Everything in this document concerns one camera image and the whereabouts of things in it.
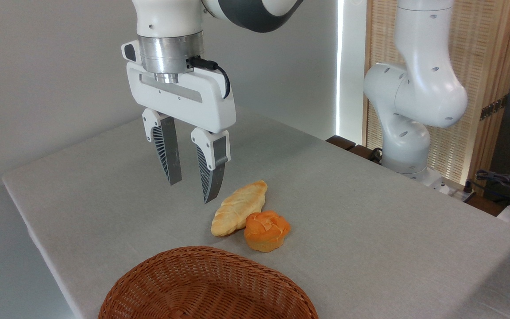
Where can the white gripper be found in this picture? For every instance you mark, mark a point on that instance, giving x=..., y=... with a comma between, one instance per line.
x=179, y=99

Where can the long pale twisted bread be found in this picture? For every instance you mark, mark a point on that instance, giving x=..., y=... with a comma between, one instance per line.
x=237, y=206

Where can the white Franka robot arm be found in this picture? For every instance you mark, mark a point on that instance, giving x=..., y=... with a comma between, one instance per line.
x=419, y=88

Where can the round orange bread roll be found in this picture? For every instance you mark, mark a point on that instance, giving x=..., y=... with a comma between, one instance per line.
x=266, y=230

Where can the brown wicker basket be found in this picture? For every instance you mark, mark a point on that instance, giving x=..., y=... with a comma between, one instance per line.
x=202, y=288

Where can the dark brown wooden furniture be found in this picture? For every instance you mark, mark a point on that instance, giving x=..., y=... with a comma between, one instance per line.
x=341, y=142

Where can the grey tablecloth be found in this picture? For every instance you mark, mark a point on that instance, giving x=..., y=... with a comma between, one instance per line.
x=370, y=243

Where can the wooden slatted screen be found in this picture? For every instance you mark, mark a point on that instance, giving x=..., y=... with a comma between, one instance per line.
x=481, y=53

